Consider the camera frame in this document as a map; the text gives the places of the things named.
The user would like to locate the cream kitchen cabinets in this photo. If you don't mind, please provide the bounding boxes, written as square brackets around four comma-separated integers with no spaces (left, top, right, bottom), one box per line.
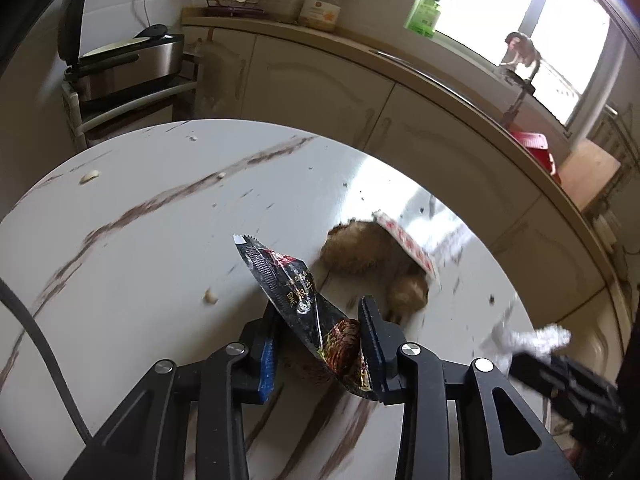
[192,25,616,321]

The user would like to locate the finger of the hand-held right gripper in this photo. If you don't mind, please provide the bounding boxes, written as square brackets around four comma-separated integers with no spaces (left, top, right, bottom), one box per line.
[509,350,626,427]

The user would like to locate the clear glass jar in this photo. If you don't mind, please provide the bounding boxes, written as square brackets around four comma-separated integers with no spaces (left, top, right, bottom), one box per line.
[297,0,343,33]

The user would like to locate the steel rice cooker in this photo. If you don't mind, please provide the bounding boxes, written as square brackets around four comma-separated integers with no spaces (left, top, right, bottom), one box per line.
[56,0,186,103]

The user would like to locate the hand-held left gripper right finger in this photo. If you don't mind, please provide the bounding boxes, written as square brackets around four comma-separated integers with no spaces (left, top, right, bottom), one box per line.
[357,295,581,480]

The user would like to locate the grey storage rack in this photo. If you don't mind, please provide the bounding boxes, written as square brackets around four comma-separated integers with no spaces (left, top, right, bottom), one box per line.
[61,52,201,148]

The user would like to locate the white frame window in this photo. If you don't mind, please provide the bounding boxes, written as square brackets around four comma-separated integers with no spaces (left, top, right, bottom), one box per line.
[420,0,628,128]

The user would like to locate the beige kitchen counter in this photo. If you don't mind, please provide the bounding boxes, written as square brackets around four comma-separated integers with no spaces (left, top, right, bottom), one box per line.
[181,7,631,341]

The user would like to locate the large brown fried bread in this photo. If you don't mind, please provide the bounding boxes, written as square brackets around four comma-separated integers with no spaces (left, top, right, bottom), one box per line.
[320,220,401,276]

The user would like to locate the red plastic container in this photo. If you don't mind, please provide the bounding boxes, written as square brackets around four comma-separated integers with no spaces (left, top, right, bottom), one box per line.
[510,131,561,176]

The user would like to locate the black printed snack wrapper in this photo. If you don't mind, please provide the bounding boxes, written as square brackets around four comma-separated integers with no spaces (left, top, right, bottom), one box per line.
[232,232,381,401]

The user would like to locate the small brown fried bread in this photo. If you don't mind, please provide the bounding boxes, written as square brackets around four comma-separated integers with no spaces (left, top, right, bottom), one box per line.
[390,270,431,323]

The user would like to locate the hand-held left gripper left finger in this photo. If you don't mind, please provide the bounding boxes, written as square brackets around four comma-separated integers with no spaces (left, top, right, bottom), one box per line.
[62,302,281,480]

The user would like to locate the metal faucet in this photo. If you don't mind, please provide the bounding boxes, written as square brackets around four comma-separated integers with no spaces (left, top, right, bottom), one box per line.
[500,67,536,131]

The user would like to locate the wooden cutting board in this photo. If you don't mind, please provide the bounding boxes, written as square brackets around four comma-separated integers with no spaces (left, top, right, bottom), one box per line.
[557,140,621,211]

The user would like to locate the thick black cable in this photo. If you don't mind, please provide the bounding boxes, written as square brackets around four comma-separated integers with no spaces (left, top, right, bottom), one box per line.
[0,277,93,443]

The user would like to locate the green dish soap bottle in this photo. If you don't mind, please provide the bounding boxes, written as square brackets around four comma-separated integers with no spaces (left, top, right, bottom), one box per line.
[404,0,443,38]

